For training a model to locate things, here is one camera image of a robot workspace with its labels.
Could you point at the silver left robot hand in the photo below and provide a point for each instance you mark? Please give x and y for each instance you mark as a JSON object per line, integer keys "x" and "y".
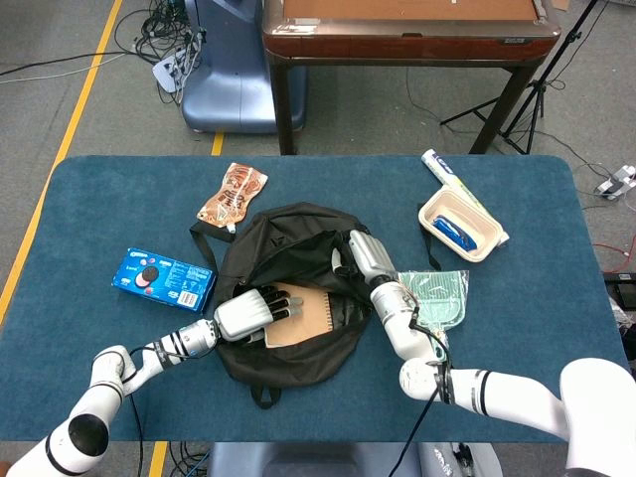
{"x": 243, "y": 315}

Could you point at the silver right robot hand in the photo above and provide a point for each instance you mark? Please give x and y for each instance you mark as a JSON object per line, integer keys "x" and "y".
{"x": 370, "y": 256}

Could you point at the brown spiral notebook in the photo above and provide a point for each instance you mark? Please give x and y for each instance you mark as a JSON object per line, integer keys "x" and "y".
{"x": 303, "y": 328}

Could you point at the black fabric backpack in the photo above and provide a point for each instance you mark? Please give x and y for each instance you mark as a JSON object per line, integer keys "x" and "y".
{"x": 293, "y": 367}

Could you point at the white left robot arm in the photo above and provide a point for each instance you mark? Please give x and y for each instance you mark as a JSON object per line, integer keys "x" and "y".
{"x": 109, "y": 382}

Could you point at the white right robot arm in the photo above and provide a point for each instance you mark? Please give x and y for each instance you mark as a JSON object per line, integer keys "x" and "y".
{"x": 497, "y": 387}

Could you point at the green plastic-wrapped dustpan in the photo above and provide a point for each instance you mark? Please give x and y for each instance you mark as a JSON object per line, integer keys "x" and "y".
{"x": 442, "y": 298}

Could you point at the blue wrapped packet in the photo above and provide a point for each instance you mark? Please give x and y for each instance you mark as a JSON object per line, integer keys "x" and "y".
{"x": 454, "y": 233}

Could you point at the blue Oreo cookie box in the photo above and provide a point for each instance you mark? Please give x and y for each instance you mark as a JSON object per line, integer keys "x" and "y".
{"x": 164, "y": 278}

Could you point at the cream plastic food container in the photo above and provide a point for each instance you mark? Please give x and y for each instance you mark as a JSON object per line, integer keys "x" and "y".
{"x": 477, "y": 218}

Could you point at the orange snack packet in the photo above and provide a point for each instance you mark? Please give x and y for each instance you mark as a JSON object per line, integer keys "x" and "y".
{"x": 233, "y": 194}

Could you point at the grey robot torso base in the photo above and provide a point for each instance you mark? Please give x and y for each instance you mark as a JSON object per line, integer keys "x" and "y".
{"x": 308, "y": 462}

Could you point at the blue felt table cover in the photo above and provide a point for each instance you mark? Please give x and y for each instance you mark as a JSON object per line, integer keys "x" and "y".
{"x": 99, "y": 199}

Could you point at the brown mahjong table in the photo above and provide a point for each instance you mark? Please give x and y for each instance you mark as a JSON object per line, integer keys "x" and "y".
{"x": 397, "y": 40}

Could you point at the black tripod stand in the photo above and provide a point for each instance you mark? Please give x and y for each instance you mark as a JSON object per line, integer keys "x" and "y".
{"x": 536, "y": 94}

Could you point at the black electronic box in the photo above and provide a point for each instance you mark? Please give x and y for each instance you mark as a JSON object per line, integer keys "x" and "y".
{"x": 621, "y": 285}

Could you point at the white power strip with plugs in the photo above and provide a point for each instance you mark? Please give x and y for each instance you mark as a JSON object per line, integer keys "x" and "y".
{"x": 166, "y": 72}

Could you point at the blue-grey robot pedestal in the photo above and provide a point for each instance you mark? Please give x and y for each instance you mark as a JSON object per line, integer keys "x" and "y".
{"x": 228, "y": 74}

